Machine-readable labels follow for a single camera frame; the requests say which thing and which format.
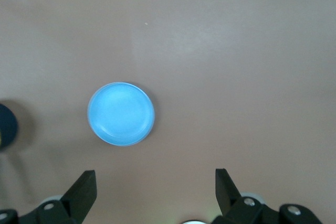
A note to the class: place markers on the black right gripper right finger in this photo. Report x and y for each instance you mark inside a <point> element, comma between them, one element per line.
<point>228,197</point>

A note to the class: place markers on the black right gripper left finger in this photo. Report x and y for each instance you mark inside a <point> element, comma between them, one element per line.
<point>73,200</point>

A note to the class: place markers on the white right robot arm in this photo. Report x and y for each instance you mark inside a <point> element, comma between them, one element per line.
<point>195,222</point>

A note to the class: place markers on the blue round plate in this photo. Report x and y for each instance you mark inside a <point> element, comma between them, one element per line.
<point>120,113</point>

